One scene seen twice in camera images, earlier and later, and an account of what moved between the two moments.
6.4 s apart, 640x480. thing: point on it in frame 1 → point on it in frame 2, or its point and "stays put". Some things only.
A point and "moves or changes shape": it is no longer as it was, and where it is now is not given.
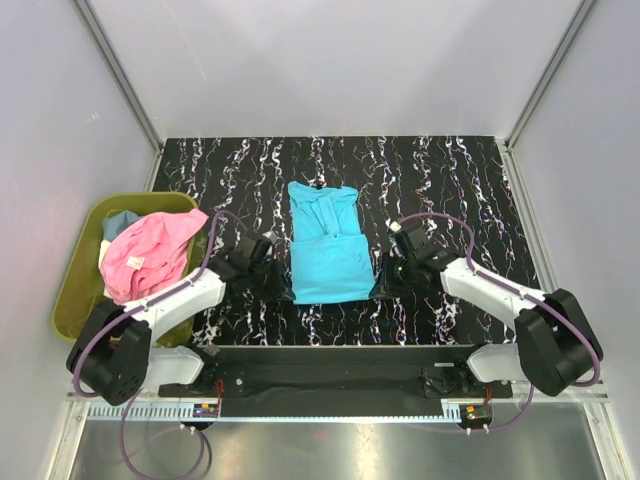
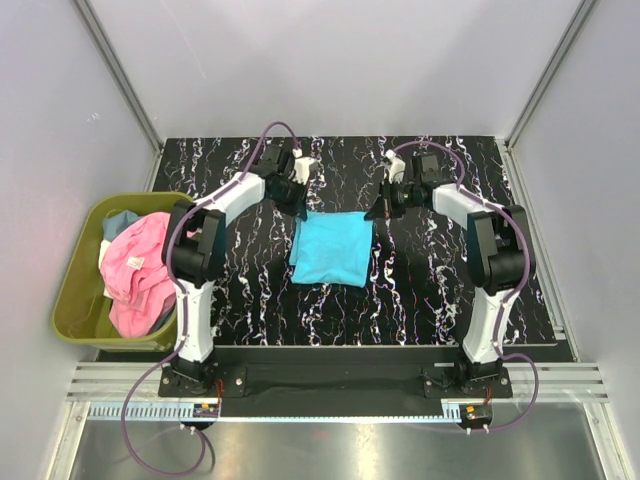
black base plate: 337,381 stays put
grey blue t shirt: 113,224 stays put
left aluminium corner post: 126,86 stays put
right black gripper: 384,287 → 384,207
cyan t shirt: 331,258 moves or changes shape
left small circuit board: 202,410 stays put
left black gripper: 280,287 → 298,207
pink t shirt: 146,253 stays put
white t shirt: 104,246 stays put
